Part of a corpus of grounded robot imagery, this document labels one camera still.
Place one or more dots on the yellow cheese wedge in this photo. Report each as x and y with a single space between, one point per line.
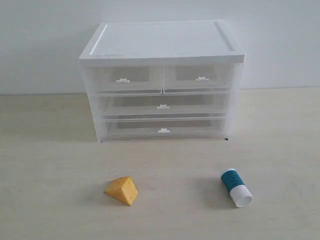
123 189

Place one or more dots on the white plastic drawer cabinet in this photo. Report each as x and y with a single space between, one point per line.
162 44

